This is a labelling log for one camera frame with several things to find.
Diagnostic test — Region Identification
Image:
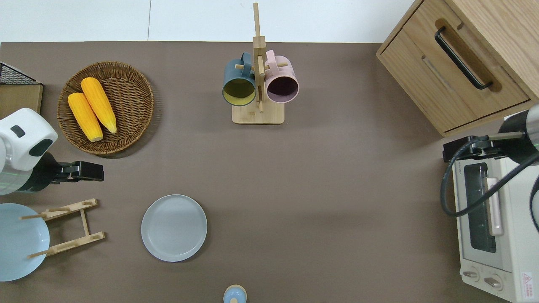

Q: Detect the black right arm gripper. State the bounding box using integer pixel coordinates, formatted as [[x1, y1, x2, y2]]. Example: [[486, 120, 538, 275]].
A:
[[443, 135, 507, 163]]

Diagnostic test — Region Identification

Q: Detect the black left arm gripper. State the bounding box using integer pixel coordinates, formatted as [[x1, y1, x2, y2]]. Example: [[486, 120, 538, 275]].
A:
[[53, 161, 105, 185]]

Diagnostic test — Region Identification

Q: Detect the gray round plate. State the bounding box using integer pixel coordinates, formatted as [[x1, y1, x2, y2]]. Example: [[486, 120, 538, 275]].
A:
[[141, 194, 208, 263]]

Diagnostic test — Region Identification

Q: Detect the wooden plate rack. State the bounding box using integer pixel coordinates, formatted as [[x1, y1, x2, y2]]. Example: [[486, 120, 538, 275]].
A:
[[20, 198, 106, 258]]

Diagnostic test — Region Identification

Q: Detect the light blue round plate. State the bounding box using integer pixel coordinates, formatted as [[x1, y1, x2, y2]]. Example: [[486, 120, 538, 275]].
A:
[[0, 203, 51, 282]]

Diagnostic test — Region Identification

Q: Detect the yellow corn cob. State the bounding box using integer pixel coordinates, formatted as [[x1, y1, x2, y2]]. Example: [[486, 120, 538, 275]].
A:
[[68, 93, 104, 142], [80, 77, 117, 134]]

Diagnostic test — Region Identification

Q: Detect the wooden drawer cabinet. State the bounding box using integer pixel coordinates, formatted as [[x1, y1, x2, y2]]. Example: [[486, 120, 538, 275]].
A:
[[376, 0, 539, 138]]

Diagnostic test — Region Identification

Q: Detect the round wicker basket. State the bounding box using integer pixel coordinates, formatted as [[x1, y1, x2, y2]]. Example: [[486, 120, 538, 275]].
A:
[[57, 61, 155, 155]]

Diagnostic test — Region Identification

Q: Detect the brown wooden board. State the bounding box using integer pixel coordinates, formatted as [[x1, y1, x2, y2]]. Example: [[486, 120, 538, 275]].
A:
[[0, 83, 44, 120]]

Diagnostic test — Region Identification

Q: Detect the white toaster oven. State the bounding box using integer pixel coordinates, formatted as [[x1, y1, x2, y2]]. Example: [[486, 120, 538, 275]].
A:
[[452, 112, 539, 303]]

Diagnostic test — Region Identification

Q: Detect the brown table mat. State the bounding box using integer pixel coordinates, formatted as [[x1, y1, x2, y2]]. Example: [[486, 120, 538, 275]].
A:
[[0, 41, 539, 303]]

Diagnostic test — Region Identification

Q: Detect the dark blue mug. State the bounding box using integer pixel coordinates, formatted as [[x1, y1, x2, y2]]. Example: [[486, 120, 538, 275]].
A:
[[222, 52, 257, 106]]

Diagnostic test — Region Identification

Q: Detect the wooden mug tree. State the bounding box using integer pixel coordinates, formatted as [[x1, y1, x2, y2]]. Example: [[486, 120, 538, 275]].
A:
[[232, 2, 289, 125]]

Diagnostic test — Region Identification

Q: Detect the small blue tan shaker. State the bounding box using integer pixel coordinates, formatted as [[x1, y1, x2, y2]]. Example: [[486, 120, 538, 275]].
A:
[[223, 284, 248, 303]]

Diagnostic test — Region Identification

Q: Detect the pink mug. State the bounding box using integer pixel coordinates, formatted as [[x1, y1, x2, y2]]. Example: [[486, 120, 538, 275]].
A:
[[264, 50, 300, 104]]

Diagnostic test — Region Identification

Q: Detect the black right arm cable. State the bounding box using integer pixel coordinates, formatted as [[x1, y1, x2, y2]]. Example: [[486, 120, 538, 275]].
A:
[[440, 137, 539, 234]]

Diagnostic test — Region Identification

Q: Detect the white toaster door handle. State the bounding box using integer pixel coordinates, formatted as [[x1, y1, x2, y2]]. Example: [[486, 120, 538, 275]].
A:
[[486, 177, 505, 237]]

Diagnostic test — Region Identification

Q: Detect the black cabinet drawer handle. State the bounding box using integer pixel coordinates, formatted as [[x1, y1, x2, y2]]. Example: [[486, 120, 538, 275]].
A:
[[435, 26, 494, 90]]

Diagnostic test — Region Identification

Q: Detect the black wire rack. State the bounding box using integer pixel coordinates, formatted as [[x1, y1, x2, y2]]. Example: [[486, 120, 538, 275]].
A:
[[0, 62, 43, 86]]

